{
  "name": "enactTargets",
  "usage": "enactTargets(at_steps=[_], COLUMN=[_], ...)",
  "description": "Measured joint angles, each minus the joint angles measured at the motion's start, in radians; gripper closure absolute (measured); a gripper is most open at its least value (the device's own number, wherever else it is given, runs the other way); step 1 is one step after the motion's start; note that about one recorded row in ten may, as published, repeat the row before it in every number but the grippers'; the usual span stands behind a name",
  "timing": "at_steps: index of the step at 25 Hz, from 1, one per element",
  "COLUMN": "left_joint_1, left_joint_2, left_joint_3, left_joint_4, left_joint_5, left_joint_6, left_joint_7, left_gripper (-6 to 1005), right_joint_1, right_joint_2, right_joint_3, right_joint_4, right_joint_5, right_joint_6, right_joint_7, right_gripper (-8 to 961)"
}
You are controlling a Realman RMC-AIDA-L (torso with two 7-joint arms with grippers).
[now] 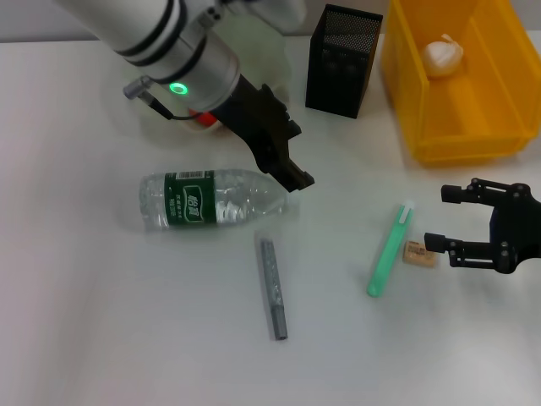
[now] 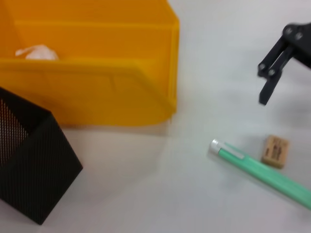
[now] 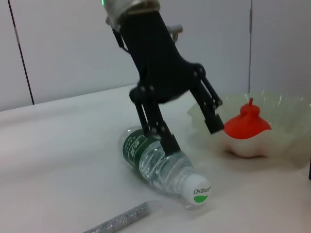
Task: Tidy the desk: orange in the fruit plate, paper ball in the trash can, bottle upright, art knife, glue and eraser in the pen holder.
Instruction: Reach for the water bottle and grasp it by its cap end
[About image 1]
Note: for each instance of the grey metal bar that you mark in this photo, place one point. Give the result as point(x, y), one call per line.
point(272, 287)

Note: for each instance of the yellow plastic bin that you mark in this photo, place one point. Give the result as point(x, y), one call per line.
point(486, 105)

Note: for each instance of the black mesh pen holder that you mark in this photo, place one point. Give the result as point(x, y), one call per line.
point(338, 76)

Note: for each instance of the pale green glass fruit plate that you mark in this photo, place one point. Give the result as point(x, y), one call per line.
point(270, 59)

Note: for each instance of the red pear-shaped fruit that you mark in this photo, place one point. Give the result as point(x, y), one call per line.
point(205, 118)

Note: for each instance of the beige eraser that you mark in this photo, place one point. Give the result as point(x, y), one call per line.
point(418, 258)

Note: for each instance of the clear water bottle green label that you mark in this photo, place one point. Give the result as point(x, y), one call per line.
point(190, 199)

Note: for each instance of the white paper ball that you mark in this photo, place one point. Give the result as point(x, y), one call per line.
point(444, 57)

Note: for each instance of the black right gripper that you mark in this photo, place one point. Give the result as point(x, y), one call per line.
point(520, 228)

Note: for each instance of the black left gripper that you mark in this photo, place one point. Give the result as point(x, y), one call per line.
point(262, 122)

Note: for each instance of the mint green pen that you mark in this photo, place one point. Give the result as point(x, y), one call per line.
point(391, 249)

